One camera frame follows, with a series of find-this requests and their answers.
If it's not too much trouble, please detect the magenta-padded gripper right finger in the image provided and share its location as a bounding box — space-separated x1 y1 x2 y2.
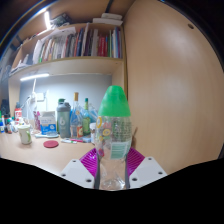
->
125 146 168 190

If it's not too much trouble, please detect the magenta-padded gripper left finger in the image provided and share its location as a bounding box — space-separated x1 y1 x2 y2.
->
59 147 101 190

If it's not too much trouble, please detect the clear green-capped drink bottle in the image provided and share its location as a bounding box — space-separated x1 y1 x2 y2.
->
93 85 133 191

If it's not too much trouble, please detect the white marker pen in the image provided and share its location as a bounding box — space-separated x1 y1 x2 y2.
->
60 137 85 145

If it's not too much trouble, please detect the flat round red coaster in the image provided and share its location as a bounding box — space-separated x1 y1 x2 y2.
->
42 139 60 149

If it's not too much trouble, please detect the brown jar with white lid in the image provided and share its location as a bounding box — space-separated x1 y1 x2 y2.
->
89 122 98 145

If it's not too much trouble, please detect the clear glass bottle, gold cap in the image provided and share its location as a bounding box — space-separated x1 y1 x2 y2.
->
70 91 85 139

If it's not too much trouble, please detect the slim green bottle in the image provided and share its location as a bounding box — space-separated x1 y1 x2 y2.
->
82 97 92 136

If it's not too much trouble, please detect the grey shaker bottle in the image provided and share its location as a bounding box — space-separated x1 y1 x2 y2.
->
55 97 72 139

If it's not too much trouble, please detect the blue and white milk carton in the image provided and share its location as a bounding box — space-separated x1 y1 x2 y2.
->
39 110 58 136

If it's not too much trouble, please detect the blue plastic bag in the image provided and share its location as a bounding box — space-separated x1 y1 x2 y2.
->
87 103 100 124

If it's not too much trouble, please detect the pink box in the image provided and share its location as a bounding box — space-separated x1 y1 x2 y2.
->
32 110 42 132

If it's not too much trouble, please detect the red-labelled white jar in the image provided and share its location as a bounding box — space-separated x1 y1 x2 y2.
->
13 102 24 123

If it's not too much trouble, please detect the white light strip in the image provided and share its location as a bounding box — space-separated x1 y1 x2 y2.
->
19 72 51 82

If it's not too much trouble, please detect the wooden shelf unit with books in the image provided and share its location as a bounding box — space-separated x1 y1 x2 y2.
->
9 12 127 79

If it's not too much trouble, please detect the white mug with green handle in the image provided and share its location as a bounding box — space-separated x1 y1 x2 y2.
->
17 124 34 146

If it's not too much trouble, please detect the white wall power socket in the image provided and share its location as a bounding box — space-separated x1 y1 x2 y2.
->
34 92 46 102

